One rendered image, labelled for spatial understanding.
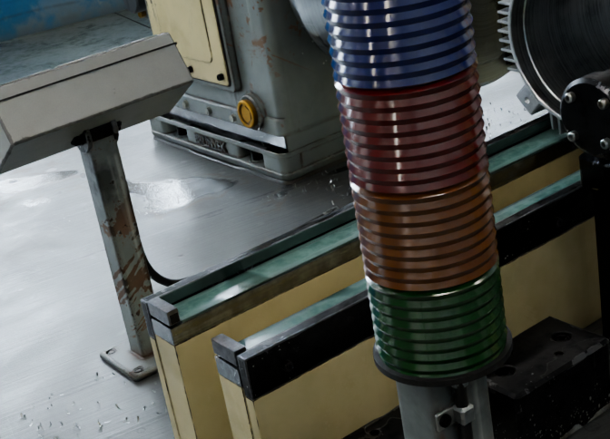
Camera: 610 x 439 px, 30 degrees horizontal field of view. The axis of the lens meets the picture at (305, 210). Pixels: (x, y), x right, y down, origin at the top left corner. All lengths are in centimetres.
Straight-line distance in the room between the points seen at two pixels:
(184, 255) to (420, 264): 78
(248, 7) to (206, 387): 59
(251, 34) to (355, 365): 62
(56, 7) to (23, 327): 549
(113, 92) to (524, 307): 37
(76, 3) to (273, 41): 533
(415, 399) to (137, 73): 50
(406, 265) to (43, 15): 616
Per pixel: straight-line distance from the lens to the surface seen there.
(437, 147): 46
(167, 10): 148
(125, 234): 100
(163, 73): 97
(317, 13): 125
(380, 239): 48
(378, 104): 45
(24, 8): 657
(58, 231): 139
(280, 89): 135
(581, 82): 83
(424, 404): 53
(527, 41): 108
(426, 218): 47
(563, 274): 95
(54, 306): 121
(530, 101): 108
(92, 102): 94
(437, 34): 45
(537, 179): 106
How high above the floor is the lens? 130
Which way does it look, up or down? 23 degrees down
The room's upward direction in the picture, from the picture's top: 10 degrees counter-clockwise
